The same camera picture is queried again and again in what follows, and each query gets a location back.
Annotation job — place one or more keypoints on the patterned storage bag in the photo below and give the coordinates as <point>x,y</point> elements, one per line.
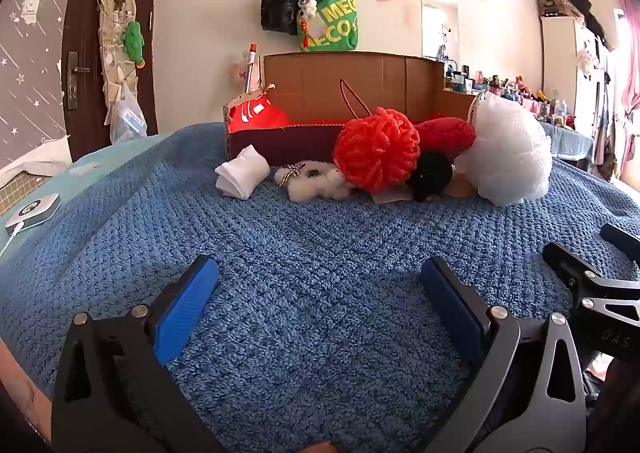
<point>552,3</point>

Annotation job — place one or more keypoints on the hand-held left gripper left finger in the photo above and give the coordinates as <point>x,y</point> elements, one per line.
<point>185,308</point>

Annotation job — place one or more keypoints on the white wardrobe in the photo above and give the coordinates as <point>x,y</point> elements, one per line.
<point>565,68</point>

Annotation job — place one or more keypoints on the row of cosmetic bottles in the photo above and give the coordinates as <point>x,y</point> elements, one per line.
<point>510,93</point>

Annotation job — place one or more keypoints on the white plush toy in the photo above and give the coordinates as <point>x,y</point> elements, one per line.
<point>315,183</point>

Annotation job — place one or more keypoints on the green tote bag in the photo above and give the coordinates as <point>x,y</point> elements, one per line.
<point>332,20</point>

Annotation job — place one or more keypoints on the green plush toy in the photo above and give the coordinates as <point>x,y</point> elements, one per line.
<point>134,40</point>

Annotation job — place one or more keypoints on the black pompom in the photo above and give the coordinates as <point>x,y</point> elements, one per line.
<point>430,175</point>

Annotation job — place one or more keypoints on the metal stick with red cap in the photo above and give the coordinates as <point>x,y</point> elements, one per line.
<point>250,68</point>

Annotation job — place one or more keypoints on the red crochet net ball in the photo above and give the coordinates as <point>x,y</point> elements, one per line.
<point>377,148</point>

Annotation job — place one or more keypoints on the white cloth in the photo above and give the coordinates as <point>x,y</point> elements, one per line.
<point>35,163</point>
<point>240,173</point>

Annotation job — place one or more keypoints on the wall mirror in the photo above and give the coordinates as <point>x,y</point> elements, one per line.
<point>439,15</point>

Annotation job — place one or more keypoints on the dark brown door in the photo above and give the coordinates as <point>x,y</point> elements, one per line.
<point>82,8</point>

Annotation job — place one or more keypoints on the white mesh bath pouf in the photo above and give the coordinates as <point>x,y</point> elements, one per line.
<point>510,153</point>

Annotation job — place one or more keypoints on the hanging clothes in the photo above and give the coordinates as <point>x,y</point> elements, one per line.
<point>607,93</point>

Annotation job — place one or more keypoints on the white crumpled cloth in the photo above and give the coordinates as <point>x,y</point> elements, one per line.
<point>35,163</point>

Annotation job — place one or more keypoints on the person's leg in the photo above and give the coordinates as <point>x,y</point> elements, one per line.
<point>22,398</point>

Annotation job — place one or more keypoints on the beige hanging wall organizer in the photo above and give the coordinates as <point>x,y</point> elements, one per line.
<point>112,18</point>

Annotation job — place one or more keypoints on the light teal bed sheet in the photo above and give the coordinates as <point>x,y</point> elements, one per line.
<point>100,158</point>

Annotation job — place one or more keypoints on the cardboard box with red lining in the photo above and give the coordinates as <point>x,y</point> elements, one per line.
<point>325,83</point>

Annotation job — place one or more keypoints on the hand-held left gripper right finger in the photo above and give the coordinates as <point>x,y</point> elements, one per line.
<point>445,298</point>

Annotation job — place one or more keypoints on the white square device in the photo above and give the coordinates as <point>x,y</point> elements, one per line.
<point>32,213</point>

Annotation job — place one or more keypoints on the pink curtain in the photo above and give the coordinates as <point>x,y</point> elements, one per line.
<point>630,83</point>

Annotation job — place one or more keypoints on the red tassel charm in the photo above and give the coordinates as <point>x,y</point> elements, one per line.
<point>305,35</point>

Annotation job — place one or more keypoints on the translucent plastic bag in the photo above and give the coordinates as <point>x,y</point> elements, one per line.
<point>127,118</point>

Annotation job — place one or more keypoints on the black backpack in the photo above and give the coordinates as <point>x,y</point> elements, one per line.
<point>280,3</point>

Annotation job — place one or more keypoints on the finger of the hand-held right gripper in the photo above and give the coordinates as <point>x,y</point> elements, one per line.
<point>567,260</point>
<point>620,237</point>

